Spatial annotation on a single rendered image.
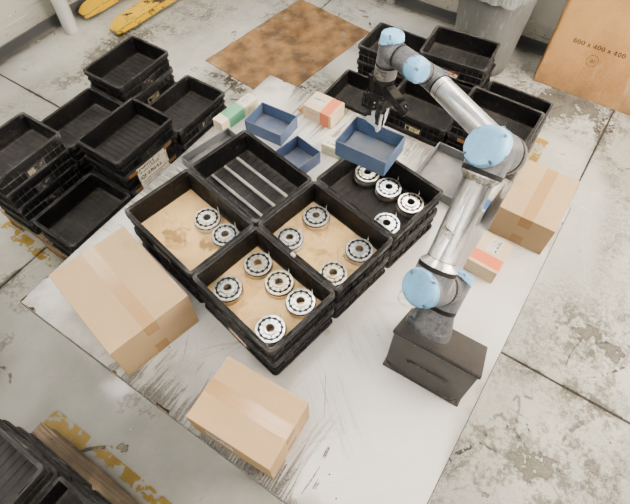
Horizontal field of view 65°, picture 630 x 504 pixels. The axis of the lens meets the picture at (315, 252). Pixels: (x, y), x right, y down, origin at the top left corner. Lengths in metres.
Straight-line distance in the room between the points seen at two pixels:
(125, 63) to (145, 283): 1.89
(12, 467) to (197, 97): 2.12
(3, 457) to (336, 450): 1.20
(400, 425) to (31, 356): 1.92
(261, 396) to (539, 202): 1.28
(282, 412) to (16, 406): 1.60
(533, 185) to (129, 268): 1.57
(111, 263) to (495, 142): 1.30
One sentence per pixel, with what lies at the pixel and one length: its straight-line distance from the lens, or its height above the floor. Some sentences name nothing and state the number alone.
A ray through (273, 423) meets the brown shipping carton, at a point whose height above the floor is 0.86.
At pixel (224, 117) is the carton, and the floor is 0.76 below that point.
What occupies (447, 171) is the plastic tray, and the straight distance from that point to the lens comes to 2.32.
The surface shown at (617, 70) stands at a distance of 4.09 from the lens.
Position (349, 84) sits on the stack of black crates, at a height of 0.27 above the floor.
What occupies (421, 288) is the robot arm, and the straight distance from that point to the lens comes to 1.42.
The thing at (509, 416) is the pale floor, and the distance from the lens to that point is 2.61.
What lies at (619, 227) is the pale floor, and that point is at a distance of 3.42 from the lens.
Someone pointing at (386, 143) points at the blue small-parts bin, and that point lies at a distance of 1.87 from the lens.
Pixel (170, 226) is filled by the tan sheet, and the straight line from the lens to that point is 1.98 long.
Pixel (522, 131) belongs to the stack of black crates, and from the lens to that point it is 2.95.
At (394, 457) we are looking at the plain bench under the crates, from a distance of 1.72.
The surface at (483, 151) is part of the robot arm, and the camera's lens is 1.37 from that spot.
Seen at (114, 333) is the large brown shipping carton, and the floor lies 0.90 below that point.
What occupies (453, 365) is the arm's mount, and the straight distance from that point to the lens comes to 1.54.
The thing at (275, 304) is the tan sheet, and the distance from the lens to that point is 1.73.
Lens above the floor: 2.37
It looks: 57 degrees down
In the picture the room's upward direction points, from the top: straight up
